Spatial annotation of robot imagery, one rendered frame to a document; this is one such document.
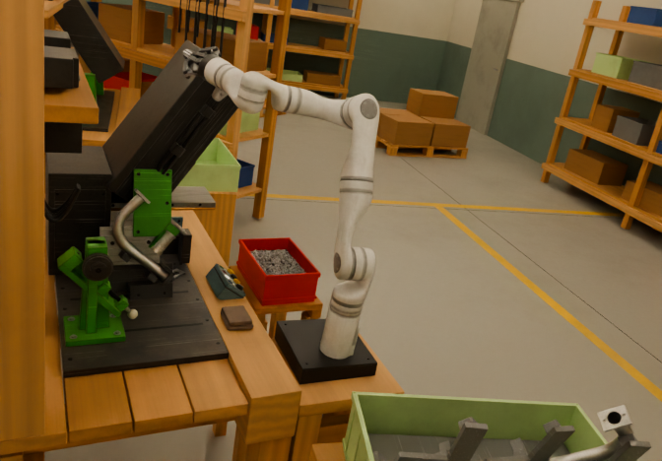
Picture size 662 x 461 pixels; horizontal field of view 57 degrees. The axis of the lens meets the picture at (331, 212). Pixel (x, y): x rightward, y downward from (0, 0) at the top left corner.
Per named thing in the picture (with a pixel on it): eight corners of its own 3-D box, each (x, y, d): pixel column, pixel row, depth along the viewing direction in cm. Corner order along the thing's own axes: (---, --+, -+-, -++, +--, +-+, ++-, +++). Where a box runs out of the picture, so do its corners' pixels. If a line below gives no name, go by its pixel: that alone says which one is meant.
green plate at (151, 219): (166, 232, 201) (167, 168, 198) (171, 236, 194) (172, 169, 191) (129, 233, 196) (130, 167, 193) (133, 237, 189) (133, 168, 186)
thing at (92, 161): (100, 234, 225) (103, 146, 214) (109, 273, 200) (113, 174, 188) (45, 236, 217) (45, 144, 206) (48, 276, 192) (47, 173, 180)
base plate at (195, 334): (158, 210, 261) (158, 205, 261) (228, 359, 170) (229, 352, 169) (49, 211, 243) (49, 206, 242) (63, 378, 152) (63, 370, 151)
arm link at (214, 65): (214, 100, 171) (226, 109, 168) (197, 70, 163) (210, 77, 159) (238, 82, 174) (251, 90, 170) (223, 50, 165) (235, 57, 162)
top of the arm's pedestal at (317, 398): (356, 341, 202) (358, 330, 201) (402, 403, 175) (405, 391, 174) (263, 350, 189) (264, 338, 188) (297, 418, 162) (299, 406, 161)
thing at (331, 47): (346, 103, 1077) (368, -33, 1000) (160, 83, 977) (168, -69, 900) (337, 97, 1124) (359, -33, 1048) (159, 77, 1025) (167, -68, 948)
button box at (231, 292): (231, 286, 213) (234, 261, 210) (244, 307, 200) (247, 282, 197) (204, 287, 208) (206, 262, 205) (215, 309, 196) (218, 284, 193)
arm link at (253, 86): (240, 66, 156) (290, 76, 163) (232, 98, 159) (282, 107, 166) (247, 73, 150) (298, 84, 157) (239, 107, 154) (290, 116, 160)
